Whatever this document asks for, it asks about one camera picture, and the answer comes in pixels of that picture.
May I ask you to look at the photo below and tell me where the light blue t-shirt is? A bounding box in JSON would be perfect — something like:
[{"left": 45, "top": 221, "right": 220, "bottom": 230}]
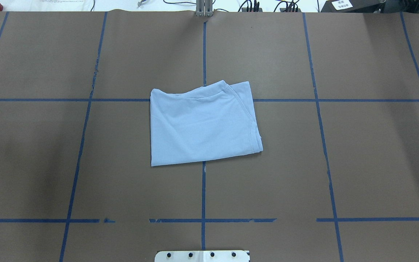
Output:
[{"left": 150, "top": 80, "right": 263, "bottom": 166}]

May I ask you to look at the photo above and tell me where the black box with label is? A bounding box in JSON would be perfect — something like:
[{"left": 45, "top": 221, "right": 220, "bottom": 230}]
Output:
[{"left": 320, "top": 0, "right": 386, "bottom": 13}]

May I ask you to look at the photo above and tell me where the white pillar with base plate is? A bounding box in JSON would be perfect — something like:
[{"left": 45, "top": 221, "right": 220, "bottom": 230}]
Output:
[{"left": 154, "top": 250, "right": 251, "bottom": 262}]

